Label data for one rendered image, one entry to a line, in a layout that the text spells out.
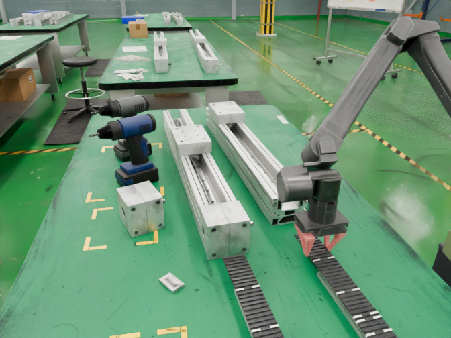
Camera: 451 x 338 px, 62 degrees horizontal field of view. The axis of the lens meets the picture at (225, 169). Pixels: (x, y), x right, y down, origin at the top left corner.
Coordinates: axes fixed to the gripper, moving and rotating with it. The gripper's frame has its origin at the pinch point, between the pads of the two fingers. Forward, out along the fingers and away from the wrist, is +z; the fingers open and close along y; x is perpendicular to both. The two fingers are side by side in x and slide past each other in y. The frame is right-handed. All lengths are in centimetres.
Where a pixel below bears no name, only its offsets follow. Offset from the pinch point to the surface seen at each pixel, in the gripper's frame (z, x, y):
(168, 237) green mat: 3.1, -17.5, 31.9
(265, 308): -0.4, 13.6, 17.3
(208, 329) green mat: 3.0, 12.6, 28.0
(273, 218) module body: 0.8, -15.4, 4.5
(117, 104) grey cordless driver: -18, -67, 42
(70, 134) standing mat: 80, -310, 98
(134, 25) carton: -10, -398, 24
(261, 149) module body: -5.5, -45.4, -2.4
